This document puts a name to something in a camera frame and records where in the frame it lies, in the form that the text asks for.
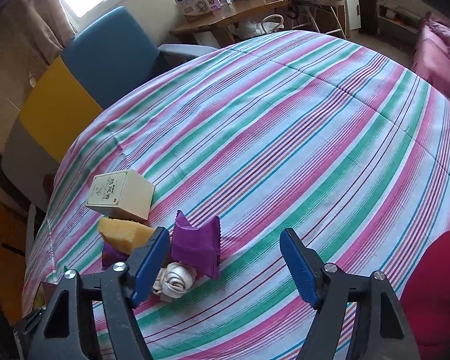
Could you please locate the purple sachet packet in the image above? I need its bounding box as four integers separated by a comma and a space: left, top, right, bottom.
170, 211, 221, 280

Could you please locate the purple object behind sponge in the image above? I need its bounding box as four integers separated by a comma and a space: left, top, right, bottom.
101, 242, 129, 271

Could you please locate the cream tea box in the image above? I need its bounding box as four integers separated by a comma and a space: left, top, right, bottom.
86, 169, 155, 221

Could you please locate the wooden desk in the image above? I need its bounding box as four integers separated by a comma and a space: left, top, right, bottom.
169, 0, 291, 47

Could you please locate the white cabinet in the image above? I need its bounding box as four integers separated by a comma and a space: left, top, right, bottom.
346, 0, 361, 31

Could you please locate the pink bedding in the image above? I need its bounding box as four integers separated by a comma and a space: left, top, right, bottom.
412, 12, 450, 99

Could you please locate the striped bed cover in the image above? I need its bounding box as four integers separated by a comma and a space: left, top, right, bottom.
22, 31, 450, 359

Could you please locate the yellow sponge block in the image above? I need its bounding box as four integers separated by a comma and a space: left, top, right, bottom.
98, 217, 155, 255

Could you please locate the white appliance box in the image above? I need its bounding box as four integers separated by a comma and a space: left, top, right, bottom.
175, 0, 211, 22

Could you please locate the tricolour padded headboard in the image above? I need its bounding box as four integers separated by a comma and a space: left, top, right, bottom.
1, 7, 170, 211

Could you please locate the red cloth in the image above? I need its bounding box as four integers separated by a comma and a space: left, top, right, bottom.
401, 231, 450, 359

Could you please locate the white sock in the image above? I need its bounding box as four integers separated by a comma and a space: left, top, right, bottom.
152, 262, 197, 303

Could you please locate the pink patterned curtain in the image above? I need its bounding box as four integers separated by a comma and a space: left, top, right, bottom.
9, 0, 76, 64

